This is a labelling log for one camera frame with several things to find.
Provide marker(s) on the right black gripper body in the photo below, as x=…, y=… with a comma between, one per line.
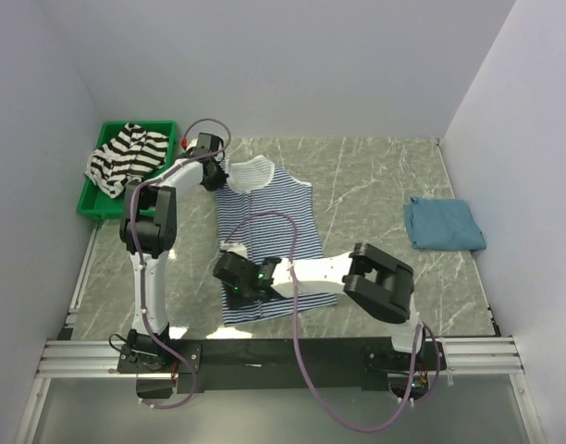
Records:
x=244, y=289

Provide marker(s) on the blue white striped tank top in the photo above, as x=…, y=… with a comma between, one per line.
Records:
x=268, y=210

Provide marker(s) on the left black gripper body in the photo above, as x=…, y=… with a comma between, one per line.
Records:
x=219, y=177

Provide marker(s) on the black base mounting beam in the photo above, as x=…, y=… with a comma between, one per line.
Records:
x=239, y=364

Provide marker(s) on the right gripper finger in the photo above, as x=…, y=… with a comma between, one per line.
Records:
x=236, y=298
x=261, y=295

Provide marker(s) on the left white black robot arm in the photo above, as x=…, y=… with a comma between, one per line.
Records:
x=149, y=227

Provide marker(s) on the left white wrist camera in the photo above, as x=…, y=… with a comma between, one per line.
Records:
x=188, y=144

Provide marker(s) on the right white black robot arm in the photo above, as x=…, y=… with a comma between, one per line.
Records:
x=379, y=283

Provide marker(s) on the black white striped tank top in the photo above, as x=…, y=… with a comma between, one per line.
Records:
x=132, y=155

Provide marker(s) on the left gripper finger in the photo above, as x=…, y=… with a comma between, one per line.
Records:
x=210, y=183
x=221, y=170

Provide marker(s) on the green plastic tray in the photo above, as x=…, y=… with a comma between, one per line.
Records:
x=93, y=202

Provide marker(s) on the aluminium frame rail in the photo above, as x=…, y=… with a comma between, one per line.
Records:
x=465, y=356

